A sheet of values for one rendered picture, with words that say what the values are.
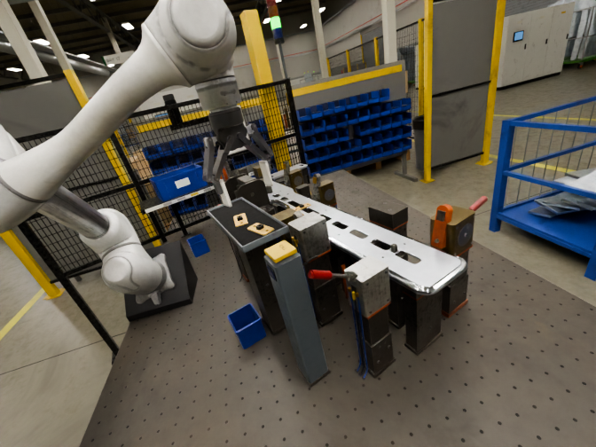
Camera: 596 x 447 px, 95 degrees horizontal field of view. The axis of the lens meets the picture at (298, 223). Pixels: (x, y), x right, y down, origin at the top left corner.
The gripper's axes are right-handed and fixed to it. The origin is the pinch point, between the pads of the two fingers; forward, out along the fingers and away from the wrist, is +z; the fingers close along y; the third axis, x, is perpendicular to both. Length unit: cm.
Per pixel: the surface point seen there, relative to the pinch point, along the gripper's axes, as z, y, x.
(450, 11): -56, 344, 77
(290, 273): 17.0, -5.1, -16.3
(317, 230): 19.2, 16.2, -5.2
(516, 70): 81, 1156, 165
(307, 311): 30.6, -3.4, -16.7
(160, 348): 58, -35, 42
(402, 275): 27.7, 18.5, -31.6
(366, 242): 27.7, 27.8, -14.8
